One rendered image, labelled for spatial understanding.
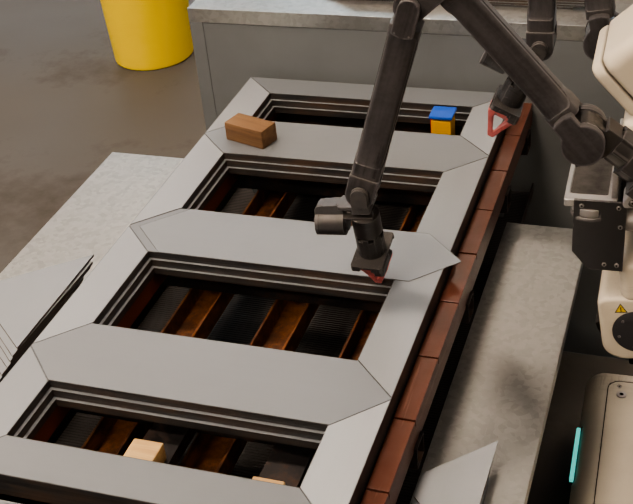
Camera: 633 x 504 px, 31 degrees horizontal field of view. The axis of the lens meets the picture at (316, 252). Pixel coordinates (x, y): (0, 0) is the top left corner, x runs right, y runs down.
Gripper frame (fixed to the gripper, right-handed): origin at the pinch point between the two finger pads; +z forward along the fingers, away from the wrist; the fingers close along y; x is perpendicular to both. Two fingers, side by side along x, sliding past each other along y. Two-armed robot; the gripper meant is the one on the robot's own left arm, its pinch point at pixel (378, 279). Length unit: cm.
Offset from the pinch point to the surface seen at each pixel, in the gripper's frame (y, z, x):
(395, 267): -4.9, 1.4, 2.3
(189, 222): -13, 3, -48
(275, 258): -3.2, 0.7, -23.9
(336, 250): -8.5, 2.2, -11.9
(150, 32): -235, 124, -189
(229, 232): -10.7, 2.3, -37.7
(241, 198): -64, 47, -64
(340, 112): -74, 21, -33
